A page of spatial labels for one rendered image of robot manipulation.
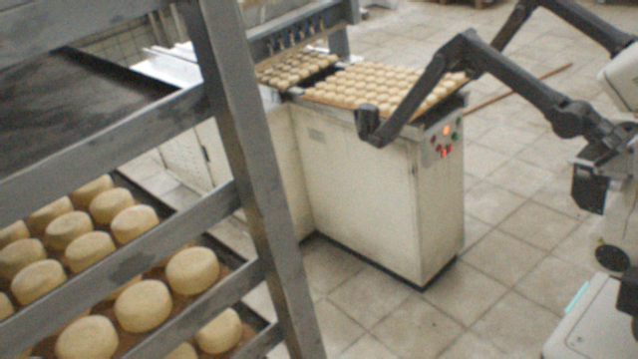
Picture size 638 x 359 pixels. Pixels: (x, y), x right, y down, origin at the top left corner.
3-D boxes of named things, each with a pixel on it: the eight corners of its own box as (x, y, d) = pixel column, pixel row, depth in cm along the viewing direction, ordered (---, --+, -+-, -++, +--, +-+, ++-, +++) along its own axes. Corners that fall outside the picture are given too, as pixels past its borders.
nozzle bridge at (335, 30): (212, 103, 248) (190, 34, 229) (320, 48, 284) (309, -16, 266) (254, 120, 226) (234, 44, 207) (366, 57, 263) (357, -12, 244)
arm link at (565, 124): (447, 23, 142) (465, 16, 148) (426, 64, 151) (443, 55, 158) (589, 123, 128) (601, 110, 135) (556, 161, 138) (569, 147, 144)
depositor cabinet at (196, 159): (170, 183, 358) (125, 69, 311) (251, 137, 394) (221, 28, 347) (292, 261, 273) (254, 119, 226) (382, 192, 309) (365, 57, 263)
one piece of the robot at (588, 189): (651, 176, 165) (664, 116, 153) (615, 222, 151) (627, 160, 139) (598, 162, 176) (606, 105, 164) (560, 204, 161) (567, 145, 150)
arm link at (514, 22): (527, 14, 172) (546, 0, 176) (514, 3, 173) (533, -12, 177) (472, 86, 211) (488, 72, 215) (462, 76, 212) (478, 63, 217)
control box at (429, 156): (420, 167, 201) (418, 136, 193) (457, 139, 213) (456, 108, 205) (428, 170, 198) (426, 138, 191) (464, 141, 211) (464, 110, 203)
